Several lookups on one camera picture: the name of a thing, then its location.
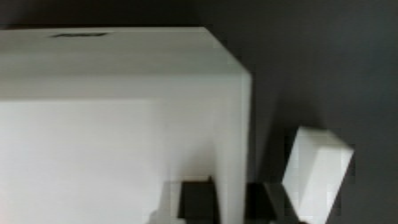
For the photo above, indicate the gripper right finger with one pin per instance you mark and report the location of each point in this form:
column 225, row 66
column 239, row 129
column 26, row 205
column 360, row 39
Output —
column 268, row 206

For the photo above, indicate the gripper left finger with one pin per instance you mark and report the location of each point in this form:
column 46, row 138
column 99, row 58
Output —
column 197, row 210

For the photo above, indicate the white right fence rail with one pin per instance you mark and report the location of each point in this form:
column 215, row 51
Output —
column 314, row 173

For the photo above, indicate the white drawer cabinet box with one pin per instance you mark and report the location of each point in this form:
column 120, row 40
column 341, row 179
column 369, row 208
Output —
column 124, row 102

